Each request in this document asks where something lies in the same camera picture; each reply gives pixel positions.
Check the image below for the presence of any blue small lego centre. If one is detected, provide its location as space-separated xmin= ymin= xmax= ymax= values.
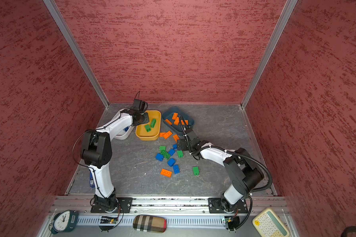
xmin=168 ymin=149 xmax=176 ymax=156

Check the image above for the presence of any yellow calculator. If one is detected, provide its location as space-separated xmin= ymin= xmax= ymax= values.
xmin=252 ymin=208 xmax=291 ymax=237

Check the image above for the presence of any teal analog clock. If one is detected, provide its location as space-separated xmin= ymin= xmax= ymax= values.
xmin=49 ymin=210 xmax=79 ymax=235

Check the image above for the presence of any green small lego centre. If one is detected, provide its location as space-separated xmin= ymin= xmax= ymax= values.
xmin=177 ymin=150 xmax=184 ymax=158

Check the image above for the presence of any orange lego bottom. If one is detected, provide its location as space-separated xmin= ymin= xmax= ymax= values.
xmin=160 ymin=169 xmax=172 ymax=178

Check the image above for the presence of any yellow plastic container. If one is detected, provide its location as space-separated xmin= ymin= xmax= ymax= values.
xmin=135 ymin=110 xmax=161 ymax=141

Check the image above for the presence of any plaid fabric case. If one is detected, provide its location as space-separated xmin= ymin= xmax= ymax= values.
xmin=133 ymin=215 xmax=167 ymax=233

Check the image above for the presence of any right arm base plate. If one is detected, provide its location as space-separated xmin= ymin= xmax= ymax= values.
xmin=208 ymin=197 xmax=248 ymax=214

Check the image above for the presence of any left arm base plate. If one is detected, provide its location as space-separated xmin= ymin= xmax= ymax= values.
xmin=91 ymin=197 xmax=133 ymax=214

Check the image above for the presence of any green long lego brick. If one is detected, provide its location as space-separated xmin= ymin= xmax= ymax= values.
xmin=150 ymin=118 xmax=157 ymax=128

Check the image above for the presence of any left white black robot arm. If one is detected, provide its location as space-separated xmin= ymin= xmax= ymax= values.
xmin=80 ymin=99 xmax=149 ymax=212

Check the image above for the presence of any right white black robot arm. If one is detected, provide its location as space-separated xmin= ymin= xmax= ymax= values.
xmin=178 ymin=127 xmax=273 ymax=213

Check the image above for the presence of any white plastic container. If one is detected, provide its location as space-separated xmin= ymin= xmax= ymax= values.
xmin=114 ymin=126 xmax=134 ymax=140

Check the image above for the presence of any green flat lego plate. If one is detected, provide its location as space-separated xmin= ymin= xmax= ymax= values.
xmin=160 ymin=150 xmax=171 ymax=160

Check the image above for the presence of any teal plastic container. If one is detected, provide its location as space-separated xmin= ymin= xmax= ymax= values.
xmin=162 ymin=107 xmax=195 ymax=136

